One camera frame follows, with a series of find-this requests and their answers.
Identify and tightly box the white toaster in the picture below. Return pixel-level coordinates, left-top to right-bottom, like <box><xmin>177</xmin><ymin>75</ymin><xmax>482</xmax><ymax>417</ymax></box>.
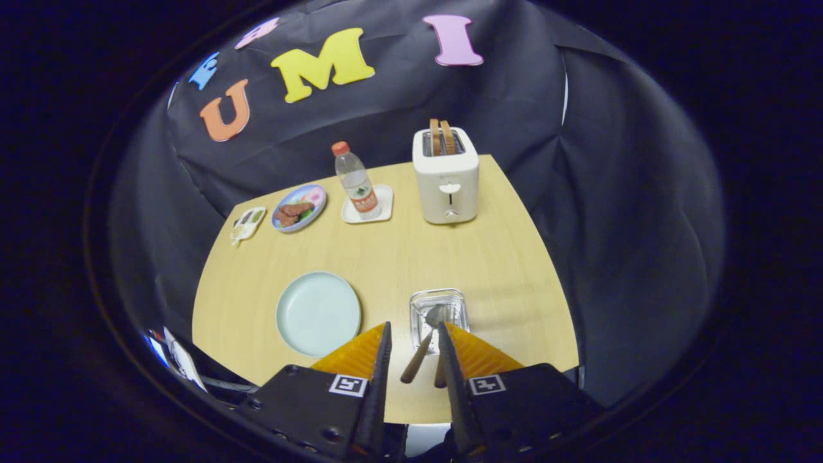
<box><xmin>412</xmin><ymin>127</ymin><xmax>480</xmax><ymax>225</ymax></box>

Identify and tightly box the clear water bottle red cap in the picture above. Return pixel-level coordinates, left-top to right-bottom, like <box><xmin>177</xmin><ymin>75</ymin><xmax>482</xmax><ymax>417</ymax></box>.
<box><xmin>331</xmin><ymin>141</ymin><xmax>382</xmax><ymax>221</ymax></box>

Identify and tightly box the pale green round plate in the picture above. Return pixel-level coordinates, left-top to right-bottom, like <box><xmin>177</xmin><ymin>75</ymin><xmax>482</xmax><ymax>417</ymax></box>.
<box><xmin>276</xmin><ymin>271</ymin><xmax>363</xmax><ymax>358</ymax></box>

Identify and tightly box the small white divided dish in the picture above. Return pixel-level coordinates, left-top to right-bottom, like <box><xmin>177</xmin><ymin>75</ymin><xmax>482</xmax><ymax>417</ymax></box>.
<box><xmin>230</xmin><ymin>206</ymin><xmax>267</xmax><ymax>247</ymax></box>

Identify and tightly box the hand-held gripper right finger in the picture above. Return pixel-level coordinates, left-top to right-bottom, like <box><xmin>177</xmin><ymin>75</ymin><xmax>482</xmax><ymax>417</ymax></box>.
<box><xmin>437</xmin><ymin>321</ymin><xmax>606</xmax><ymax>463</ymax></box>

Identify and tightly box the fork with wooden handle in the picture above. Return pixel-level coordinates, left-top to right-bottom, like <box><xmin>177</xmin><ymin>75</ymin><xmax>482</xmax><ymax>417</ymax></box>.
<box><xmin>433</xmin><ymin>325</ymin><xmax>451</xmax><ymax>389</ymax></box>

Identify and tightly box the clear rectangular drain tray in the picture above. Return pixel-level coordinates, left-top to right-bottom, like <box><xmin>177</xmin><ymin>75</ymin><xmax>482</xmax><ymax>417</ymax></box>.
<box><xmin>410</xmin><ymin>288</ymin><xmax>470</xmax><ymax>356</ymax></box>

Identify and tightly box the black backdrop cloth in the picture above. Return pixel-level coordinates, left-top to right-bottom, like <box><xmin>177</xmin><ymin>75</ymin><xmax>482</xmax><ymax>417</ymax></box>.
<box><xmin>106</xmin><ymin>0</ymin><xmax>727</xmax><ymax>412</ymax></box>

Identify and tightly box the white square coaster tray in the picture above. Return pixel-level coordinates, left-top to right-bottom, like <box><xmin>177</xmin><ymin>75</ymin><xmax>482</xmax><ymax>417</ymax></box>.
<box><xmin>341</xmin><ymin>185</ymin><xmax>394</xmax><ymax>224</ymax></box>

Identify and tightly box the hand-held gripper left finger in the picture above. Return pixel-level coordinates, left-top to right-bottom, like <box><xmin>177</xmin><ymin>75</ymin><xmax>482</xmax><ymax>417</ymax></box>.
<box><xmin>233</xmin><ymin>321</ymin><xmax>394</xmax><ymax>463</ymax></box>

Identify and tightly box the spoon with wooden handle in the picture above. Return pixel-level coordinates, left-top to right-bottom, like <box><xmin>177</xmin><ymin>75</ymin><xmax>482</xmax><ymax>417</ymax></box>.
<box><xmin>400</xmin><ymin>304</ymin><xmax>452</xmax><ymax>385</ymax></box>

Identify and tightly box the colourful patterned plate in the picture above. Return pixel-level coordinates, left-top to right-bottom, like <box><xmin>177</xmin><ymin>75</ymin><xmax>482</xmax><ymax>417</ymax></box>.
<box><xmin>271</xmin><ymin>184</ymin><xmax>327</xmax><ymax>233</ymax></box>

